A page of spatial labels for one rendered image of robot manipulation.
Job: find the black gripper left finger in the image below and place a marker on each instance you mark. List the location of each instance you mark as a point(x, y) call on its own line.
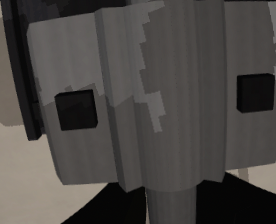
point(112, 205)

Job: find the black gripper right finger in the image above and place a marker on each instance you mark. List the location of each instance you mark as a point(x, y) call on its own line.
point(234, 201)

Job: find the grey metal shaft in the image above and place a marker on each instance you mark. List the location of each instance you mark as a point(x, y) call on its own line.
point(170, 207)

